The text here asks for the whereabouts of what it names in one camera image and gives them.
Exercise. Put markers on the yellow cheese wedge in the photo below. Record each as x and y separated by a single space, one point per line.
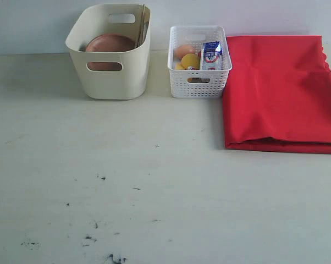
179 67

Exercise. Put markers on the yellow lemon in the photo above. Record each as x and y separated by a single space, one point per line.
190 61

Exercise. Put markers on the brown wooden plate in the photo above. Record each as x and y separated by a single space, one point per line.
109 43

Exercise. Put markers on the steel table knife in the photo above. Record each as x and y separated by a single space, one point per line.
144 31

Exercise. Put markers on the red tablecloth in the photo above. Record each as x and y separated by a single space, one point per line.
278 95

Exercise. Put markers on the blue white milk carton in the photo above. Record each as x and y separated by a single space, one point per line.
211 57

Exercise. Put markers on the brown egg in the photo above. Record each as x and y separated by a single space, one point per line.
183 50

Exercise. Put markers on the cream plastic tub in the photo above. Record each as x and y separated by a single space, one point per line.
120 19

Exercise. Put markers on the white perforated plastic basket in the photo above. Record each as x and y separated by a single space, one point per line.
197 83

